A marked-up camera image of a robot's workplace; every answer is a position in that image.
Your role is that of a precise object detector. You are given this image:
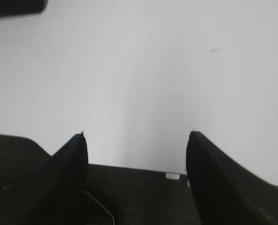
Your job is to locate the black object top left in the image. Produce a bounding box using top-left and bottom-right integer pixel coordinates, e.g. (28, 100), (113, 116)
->
(0, 0), (49, 17)

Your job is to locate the black tote bag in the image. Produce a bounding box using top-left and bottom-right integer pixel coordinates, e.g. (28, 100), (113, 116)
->
(0, 133), (278, 225)

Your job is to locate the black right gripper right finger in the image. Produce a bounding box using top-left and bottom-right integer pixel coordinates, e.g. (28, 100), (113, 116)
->
(186, 131), (278, 225)

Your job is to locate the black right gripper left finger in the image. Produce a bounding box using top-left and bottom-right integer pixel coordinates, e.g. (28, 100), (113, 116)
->
(19, 133), (88, 225)

